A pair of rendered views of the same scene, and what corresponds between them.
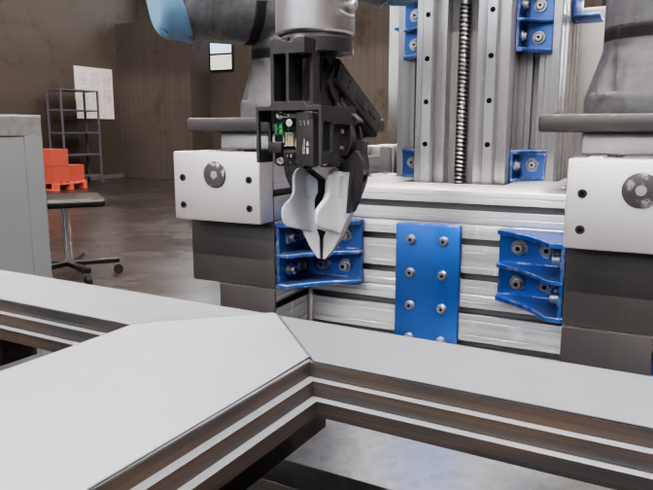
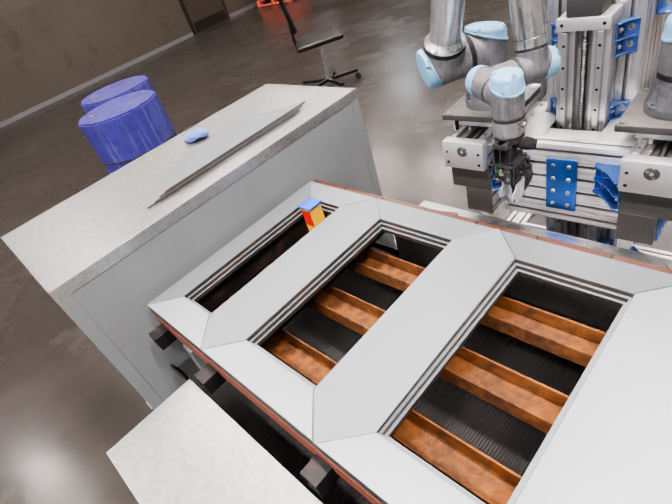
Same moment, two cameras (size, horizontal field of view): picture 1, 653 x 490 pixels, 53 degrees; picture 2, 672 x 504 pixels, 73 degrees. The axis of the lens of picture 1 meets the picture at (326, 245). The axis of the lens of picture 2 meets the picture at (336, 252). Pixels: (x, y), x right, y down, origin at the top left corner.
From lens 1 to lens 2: 0.79 m
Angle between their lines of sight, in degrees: 35
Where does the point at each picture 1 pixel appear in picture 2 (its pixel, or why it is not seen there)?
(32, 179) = (358, 120)
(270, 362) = (502, 260)
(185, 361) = (476, 261)
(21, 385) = (435, 274)
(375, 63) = not seen: outside the picture
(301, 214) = (505, 190)
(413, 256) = (554, 172)
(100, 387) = (457, 275)
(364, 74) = not seen: outside the picture
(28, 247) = (362, 151)
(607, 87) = (654, 101)
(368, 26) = not seen: outside the picture
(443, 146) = (571, 107)
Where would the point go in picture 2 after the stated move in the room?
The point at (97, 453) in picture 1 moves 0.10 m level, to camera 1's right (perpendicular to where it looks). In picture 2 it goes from (468, 301) to (513, 300)
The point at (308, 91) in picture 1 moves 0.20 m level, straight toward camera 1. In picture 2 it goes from (507, 157) to (513, 203)
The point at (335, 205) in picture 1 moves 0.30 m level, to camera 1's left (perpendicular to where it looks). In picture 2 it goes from (519, 188) to (406, 199)
